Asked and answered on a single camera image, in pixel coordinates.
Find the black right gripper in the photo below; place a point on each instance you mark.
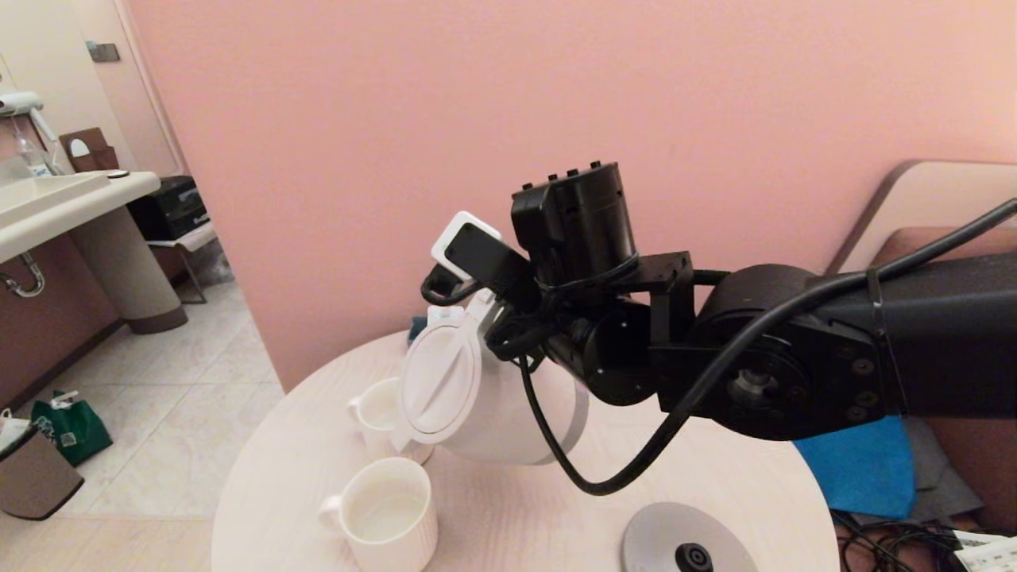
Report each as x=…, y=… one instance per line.
x=580, y=222

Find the white electric kettle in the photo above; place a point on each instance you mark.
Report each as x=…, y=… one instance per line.
x=493, y=421

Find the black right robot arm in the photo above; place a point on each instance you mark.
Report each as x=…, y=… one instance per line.
x=937, y=349

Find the clear water bottle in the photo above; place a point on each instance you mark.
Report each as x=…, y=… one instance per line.
x=32, y=159

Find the small blue-grey tray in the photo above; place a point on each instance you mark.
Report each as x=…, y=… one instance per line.
x=417, y=330

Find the white ribbed mug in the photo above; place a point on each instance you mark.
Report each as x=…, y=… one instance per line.
x=373, y=413
x=385, y=516

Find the grey round kettle base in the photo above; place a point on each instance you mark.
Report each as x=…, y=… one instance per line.
x=659, y=536

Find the beige headboard panel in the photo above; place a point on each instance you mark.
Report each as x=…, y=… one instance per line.
x=929, y=191

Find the clear plastic bag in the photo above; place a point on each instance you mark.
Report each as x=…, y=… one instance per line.
x=213, y=266

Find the blue folded cloth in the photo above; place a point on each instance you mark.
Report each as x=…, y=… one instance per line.
x=858, y=469

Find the small white side table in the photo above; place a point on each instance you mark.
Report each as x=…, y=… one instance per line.
x=187, y=238

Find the black box device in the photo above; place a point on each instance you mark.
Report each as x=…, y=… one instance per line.
x=171, y=210

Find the grey folded cloth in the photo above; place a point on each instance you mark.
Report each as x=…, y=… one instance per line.
x=945, y=477

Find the brown tissue holder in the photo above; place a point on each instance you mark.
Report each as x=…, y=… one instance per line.
x=91, y=155

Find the white sink counter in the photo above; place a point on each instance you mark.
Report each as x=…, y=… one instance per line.
x=56, y=206

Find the printed paper sheet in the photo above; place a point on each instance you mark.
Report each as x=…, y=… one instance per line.
x=989, y=552

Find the green shopping bag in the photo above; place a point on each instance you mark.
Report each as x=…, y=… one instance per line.
x=75, y=433

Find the chrome drain pipe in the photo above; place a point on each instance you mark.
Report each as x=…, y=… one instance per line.
x=30, y=286

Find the white hair dryer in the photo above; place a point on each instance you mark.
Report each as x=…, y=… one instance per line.
x=20, y=105

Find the brown waste bin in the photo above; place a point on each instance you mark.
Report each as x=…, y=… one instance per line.
x=36, y=477

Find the beige sink pedestal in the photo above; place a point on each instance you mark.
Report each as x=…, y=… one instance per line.
x=131, y=278

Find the grey wall plate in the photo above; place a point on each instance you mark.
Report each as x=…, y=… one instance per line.
x=103, y=54

